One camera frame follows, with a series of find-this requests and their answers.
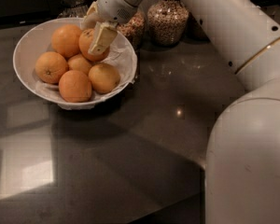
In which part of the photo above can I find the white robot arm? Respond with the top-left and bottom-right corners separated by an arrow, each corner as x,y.
95,0 -> 280,224

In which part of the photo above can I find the white bowl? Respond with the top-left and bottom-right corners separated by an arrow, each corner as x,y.
12,17 -> 138,111

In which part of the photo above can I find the white paper bowl liner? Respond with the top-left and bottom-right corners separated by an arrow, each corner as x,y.
34,18 -> 138,111

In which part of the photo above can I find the orange bottom front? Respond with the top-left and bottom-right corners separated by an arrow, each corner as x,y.
59,70 -> 92,103

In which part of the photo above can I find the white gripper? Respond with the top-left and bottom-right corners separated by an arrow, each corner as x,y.
81,0 -> 143,55

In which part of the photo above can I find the orange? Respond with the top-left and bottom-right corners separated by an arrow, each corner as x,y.
67,54 -> 92,76
51,24 -> 82,59
35,51 -> 68,84
78,28 -> 110,62
89,63 -> 120,94
59,70 -> 92,103

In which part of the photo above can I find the leftmost glass jar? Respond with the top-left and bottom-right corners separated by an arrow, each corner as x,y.
55,0 -> 99,20

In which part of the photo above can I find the glass grain jar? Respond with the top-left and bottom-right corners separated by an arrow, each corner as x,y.
186,14 -> 208,41
147,0 -> 189,47

